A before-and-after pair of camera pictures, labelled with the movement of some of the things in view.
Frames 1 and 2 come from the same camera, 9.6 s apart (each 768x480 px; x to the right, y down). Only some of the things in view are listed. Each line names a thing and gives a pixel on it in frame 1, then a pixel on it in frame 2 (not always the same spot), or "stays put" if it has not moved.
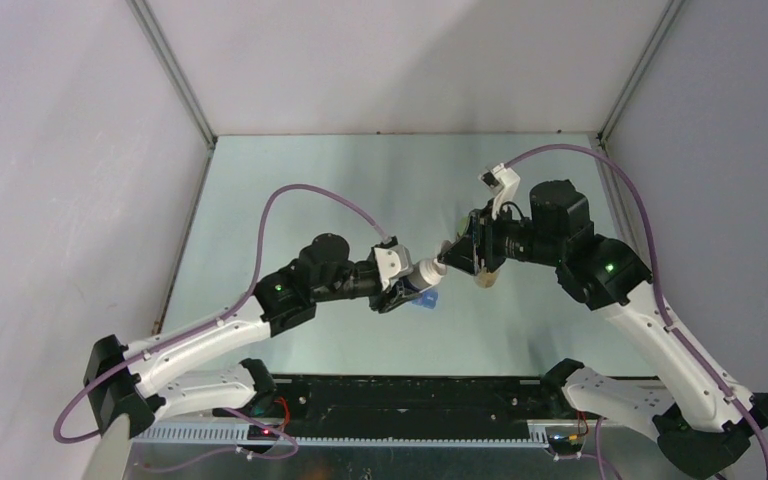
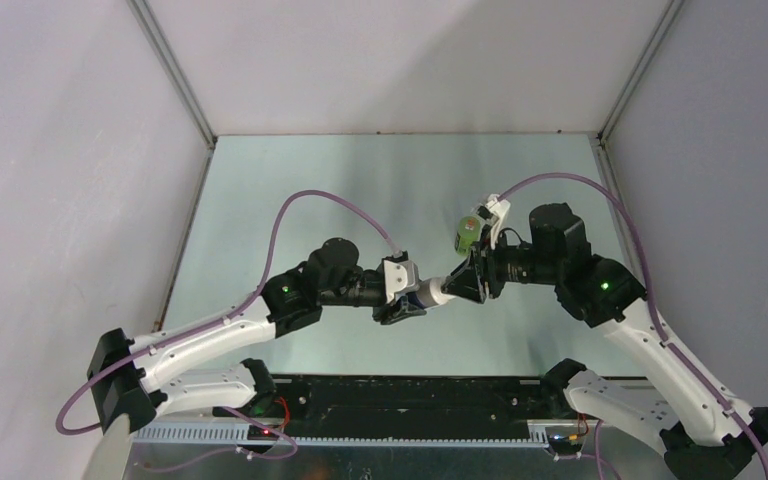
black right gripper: x=478 y=243 → x=465 y=281
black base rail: x=411 y=406 stays put
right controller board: x=565 y=445 stays put
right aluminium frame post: x=672 y=12 stays put
